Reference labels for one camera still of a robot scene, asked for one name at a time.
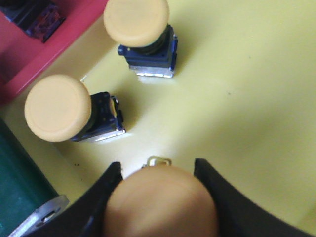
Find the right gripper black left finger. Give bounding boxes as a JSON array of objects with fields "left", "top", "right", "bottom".
[{"left": 32, "top": 162, "right": 122, "bottom": 237}]

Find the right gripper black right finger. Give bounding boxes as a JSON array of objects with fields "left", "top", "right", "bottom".
[{"left": 194, "top": 158, "right": 311, "bottom": 237}]

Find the yellow mushroom push button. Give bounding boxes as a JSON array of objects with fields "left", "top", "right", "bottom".
[
  {"left": 103, "top": 0, "right": 178, "bottom": 78},
  {"left": 103, "top": 164, "right": 219, "bottom": 237},
  {"left": 24, "top": 75, "right": 126, "bottom": 142}
]

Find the red mushroom push button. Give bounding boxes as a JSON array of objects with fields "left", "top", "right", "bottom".
[{"left": 0, "top": 0, "right": 65, "bottom": 43}]

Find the green conveyor belt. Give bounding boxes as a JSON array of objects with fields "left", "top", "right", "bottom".
[{"left": 0, "top": 120, "right": 58, "bottom": 237}]

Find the yellow plate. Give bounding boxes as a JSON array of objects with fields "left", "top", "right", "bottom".
[{"left": 0, "top": 0, "right": 316, "bottom": 234}]

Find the red plate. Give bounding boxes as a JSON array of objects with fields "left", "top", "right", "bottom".
[{"left": 0, "top": 0, "right": 107, "bottom": 105}]

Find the metal conveyor end bracket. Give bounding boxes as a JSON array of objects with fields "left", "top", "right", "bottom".
[{"left": 8, "top": 195, "right": 69, "bottom": 237}]

